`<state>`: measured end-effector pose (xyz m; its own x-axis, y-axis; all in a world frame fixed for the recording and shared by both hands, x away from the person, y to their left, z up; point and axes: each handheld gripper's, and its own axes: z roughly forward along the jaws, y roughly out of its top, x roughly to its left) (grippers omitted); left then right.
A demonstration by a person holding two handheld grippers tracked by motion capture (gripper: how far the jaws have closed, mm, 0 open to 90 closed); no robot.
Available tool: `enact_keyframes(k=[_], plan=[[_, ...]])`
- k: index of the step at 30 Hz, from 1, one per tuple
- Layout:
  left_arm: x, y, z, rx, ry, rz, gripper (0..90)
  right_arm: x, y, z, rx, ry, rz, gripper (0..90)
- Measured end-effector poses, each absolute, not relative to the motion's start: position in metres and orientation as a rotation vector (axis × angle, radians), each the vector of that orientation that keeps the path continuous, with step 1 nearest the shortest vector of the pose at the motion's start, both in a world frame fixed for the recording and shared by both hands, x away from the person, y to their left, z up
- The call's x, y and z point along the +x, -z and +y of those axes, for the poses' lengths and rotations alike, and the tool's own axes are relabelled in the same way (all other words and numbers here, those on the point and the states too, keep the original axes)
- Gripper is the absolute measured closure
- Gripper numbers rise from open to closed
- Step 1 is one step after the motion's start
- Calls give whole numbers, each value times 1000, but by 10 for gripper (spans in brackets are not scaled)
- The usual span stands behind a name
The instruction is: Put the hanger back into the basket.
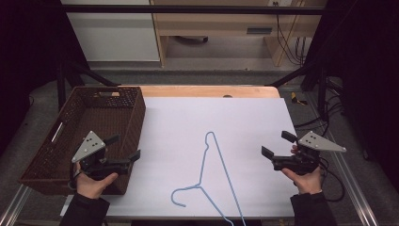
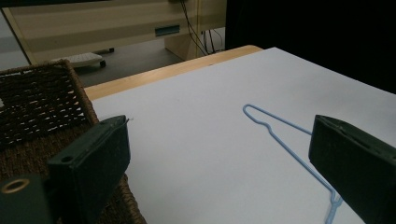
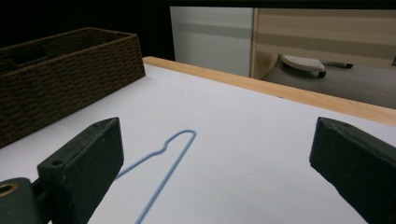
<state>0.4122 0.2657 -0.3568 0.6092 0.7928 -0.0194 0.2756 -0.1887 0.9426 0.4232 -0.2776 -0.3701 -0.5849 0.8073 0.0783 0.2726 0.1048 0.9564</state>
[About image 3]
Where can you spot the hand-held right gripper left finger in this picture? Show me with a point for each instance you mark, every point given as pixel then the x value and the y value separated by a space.
pixel 84 168

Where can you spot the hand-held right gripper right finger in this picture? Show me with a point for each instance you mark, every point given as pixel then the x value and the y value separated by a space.
pixel 358 158

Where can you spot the brown woven basket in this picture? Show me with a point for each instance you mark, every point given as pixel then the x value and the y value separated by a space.
pixel 62 81

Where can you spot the wooden striped cabinet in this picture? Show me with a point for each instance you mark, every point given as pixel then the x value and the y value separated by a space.
pixel 323 34

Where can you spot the white cabinet panel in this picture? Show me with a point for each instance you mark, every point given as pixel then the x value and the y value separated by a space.
pixel 211 40

